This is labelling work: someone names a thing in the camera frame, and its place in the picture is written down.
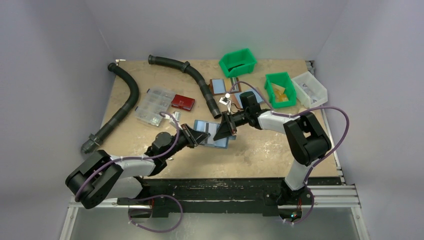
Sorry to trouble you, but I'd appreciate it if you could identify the blue leather card holder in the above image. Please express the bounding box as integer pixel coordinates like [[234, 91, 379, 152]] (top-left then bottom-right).
[[194, 119, 236, 149]]

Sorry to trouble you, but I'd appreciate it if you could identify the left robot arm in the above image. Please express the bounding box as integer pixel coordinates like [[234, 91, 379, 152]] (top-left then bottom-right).
[[65, 124, 210, 209]]

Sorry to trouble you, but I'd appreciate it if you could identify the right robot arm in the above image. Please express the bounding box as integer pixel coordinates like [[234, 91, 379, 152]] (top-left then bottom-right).
[[213, 92, 332, 205]]

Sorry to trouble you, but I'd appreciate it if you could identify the pink open card holder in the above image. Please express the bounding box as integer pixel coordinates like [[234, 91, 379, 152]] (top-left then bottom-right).
[[232, 88, 264, 109]]

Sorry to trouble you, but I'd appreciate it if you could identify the brown open card holder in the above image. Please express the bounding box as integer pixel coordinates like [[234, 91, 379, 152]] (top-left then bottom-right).
[[209, 77, 242, 96]]

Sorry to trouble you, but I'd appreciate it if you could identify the red card case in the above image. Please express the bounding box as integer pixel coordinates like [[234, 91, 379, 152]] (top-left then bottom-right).
[[171, 94, 195, 112]]

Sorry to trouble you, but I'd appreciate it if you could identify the green bin right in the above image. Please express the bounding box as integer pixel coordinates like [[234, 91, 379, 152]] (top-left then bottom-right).
[[264, 72, 297, 109]]

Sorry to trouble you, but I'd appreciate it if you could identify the green bin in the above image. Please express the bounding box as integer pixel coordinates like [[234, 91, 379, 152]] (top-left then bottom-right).
[[264, 72, 297, 109], [218, 48, 257, 78]]

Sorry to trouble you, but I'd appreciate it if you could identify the clear plastic screw box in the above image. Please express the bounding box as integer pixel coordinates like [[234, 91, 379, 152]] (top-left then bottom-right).
[[135, 87, 176, 127]]

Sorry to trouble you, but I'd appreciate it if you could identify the green bin rear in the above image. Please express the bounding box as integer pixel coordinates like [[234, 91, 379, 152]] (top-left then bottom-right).
[[218, 48, 257, 78]]

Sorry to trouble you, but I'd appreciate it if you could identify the white translucent bin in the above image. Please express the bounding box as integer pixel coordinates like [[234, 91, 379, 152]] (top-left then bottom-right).
[[291, 71, 328, 109]]

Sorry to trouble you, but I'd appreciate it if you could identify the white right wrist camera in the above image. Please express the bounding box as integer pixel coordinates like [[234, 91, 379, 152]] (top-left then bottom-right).
[[219, 92, 232, 109]]

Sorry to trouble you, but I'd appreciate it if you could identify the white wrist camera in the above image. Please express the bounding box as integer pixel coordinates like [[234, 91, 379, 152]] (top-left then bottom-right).
[[219, 92, 232, 109], [168, 111, 181, 127]]

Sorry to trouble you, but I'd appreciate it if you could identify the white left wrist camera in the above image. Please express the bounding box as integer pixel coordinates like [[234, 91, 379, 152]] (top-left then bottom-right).
[[168, 111, 181, 127]]

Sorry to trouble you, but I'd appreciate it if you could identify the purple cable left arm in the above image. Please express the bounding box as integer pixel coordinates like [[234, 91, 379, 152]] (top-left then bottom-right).
[[74, 111, 184, 233]]

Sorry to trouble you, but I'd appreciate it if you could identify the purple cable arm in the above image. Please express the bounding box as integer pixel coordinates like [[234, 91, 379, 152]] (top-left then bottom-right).
[[228, 81, 350, 226], [74, 111, 184, 233]]

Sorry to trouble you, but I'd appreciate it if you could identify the black corrugated hose centre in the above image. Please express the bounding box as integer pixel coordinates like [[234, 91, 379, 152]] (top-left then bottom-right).
[[147, 54, 223, 119]]

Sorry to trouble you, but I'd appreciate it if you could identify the black corrugated hose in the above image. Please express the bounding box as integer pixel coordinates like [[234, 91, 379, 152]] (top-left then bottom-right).
[[147, 54, 223, 119], [80, 62, 140, 155]]

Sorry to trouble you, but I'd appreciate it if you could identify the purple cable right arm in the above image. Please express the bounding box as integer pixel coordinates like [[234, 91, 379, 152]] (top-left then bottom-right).
[[228, 81, 350, 226]]

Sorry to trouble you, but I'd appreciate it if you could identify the black table front rail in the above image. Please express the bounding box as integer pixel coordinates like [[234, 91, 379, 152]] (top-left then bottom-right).
[[117, 177, 341, 219]]

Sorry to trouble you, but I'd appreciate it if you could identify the black corrugated hose left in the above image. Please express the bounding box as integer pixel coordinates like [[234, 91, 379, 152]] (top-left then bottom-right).
[[80, 62, 140, 155]]

